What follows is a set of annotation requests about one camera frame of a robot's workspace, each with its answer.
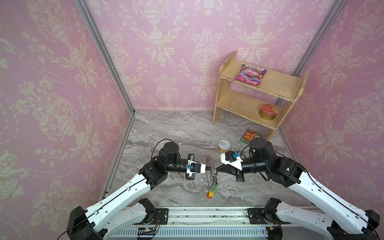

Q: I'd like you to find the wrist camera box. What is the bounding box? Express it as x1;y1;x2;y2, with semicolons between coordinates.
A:
193;162;206;174
220;151;243;171

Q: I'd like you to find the aluminium front rail base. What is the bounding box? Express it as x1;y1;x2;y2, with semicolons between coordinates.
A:
77;205;343;240

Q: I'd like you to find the pink snack packet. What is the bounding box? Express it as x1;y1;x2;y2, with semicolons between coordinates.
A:
235;64;267;86

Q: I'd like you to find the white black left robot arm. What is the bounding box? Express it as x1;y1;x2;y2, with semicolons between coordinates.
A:
63;140;206;240

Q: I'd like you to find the aluminium corner frame post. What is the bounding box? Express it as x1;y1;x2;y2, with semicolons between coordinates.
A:
74;0;135;115

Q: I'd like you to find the red round tin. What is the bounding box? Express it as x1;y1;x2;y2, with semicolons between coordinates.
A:
259;104;279;121

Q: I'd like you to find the green orange food packet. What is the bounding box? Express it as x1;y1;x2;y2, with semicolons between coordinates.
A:
240;129;264;145

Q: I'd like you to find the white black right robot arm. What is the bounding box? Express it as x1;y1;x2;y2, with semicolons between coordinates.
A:
217;138;380;240

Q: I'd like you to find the wooden two-tier shelf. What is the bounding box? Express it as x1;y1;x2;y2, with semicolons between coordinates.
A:
212;50;310;149

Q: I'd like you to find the right aluminium corner post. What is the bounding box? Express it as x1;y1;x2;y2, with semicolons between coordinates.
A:
292;0;347;77

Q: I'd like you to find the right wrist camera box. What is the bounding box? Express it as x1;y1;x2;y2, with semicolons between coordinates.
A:
220;151;243;171

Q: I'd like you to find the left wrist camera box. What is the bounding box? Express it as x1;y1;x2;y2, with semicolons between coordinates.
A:
193;162;206;174

